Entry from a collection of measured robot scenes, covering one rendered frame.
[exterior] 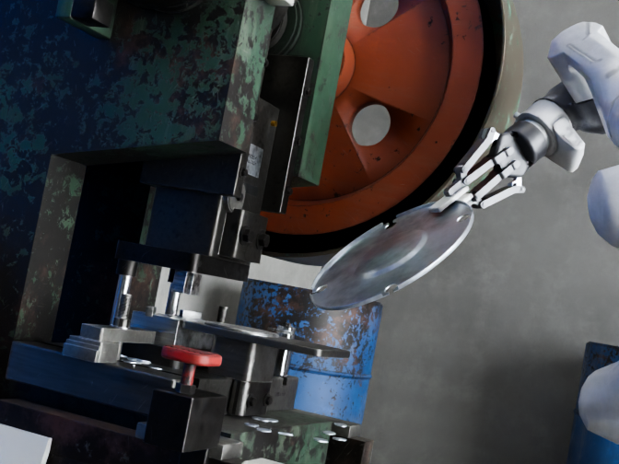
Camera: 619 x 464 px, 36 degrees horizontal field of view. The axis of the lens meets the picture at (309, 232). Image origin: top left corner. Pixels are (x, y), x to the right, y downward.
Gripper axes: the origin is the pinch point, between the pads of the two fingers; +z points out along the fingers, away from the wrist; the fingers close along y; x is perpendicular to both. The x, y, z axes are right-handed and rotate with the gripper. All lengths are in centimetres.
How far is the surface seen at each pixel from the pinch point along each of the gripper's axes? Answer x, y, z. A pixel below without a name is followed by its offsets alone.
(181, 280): -25.1, 9.8, 38.1
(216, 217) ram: -16.4, 17.0, 29.9
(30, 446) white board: -13, 6, 74
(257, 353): -11.3, -3.8, 37.9
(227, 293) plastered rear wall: -262, -70, -39
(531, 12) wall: -252, -46, -250
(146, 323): -23, 8, 47
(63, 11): -17, 56, 33
